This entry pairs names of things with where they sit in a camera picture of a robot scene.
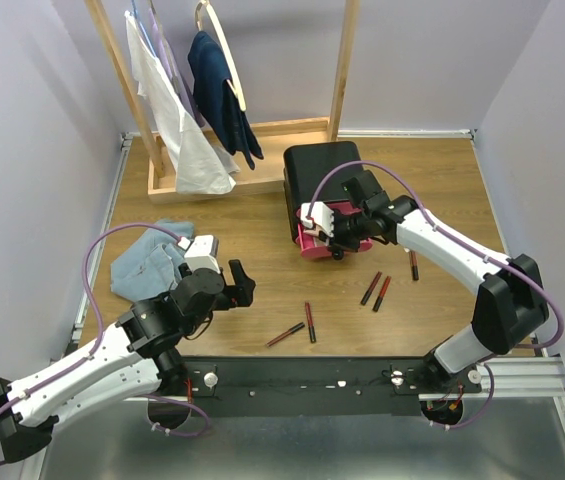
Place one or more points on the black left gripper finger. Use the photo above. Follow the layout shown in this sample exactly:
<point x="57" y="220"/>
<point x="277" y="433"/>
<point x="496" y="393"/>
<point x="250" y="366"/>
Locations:
<point x="243" y="284"/>
<point x="236" y="299"/>

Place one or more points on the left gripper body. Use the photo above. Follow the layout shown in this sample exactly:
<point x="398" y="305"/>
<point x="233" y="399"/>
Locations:
<point x="232" y="292"/>

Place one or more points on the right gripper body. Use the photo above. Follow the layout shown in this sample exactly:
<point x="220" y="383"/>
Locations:
<point x="349" y="230"/>

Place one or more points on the pink drawer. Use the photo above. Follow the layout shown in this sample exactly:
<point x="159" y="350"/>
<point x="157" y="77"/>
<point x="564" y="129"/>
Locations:
<point x="314" y="247"/>

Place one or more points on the pink palette box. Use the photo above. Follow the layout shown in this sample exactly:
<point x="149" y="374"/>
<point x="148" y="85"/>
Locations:
<point x="313" y="229"/>

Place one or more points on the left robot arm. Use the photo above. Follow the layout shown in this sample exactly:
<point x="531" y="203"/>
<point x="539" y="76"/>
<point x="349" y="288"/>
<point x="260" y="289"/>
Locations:
<point x="135" y="356"/>

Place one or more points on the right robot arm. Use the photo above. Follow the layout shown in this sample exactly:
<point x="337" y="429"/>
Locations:
<point x="509" y="299"/>

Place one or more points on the blue denim jeans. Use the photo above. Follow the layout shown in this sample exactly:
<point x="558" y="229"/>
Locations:
<point x="147" y="268"/>

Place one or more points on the thin red lip liner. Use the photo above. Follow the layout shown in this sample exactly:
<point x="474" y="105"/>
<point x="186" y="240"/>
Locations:
<point x="291" y="331"/>

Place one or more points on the bright red lip gloss tube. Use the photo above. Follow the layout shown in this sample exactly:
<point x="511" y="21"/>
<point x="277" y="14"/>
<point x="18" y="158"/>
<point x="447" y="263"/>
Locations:
<point x="381" y="295"/>

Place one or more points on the red lip gloss tube front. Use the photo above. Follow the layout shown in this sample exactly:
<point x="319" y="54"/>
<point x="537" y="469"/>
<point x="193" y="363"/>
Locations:
<point x="310" y="323"/>

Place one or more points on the dark red lip gloss tube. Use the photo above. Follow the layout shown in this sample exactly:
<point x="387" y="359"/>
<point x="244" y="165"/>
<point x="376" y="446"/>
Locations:
<point x="366" y="296"/>

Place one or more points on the red lip gloss tube right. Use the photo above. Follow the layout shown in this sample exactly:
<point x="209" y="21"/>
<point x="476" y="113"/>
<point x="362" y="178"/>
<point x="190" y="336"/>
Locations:
<point x="414" y="266"/>

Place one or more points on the wooden clothes rack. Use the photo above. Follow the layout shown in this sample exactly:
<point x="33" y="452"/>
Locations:
<point x="273" y="137"/>

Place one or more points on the white shirt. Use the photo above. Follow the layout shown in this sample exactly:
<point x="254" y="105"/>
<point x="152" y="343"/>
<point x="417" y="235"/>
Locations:
<point x="198" y="168"/>

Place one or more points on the cream hanger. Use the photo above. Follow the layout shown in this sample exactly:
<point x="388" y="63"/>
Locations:
<point x="204" y="9"/>

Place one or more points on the navy blue garment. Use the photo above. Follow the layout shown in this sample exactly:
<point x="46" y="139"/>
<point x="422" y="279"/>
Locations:
<point x="216" y="101"/>

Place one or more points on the purple shirt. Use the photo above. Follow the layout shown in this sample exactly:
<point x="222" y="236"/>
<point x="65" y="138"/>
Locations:
<point x="186" y="96"/>

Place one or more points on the grey hanger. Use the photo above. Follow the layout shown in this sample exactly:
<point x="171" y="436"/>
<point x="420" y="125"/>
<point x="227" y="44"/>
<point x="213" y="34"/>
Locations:
<point x="164" y="50"/>

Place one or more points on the blue hanger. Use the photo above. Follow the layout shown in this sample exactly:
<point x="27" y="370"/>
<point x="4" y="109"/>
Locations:
<point x="146" y="37"/>

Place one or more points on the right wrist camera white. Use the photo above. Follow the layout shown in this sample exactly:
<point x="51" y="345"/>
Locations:
<point x="319" y="213"/>

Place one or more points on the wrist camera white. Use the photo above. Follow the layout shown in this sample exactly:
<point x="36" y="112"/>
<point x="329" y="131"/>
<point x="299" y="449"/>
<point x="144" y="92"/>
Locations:
<point x="319" y="213"/>
<point x="200" y="252"/>

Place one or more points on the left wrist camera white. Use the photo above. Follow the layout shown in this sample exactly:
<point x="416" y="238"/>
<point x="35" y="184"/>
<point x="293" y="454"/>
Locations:
<point x="200" y="252"/>

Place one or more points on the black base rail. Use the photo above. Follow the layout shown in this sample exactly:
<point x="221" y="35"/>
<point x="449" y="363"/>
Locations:
<point x="308" y="386"/>

